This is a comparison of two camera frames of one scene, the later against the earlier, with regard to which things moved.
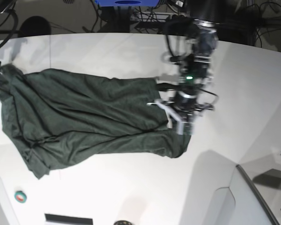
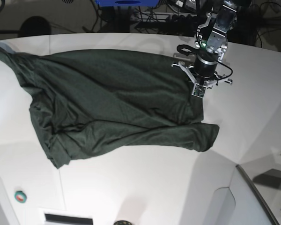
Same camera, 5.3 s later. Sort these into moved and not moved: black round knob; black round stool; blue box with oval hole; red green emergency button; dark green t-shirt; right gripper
Moved: dark green t-shirt; right gripper
Not moved: black round knob; blue box with oval hole; red green emergency button; black round stool
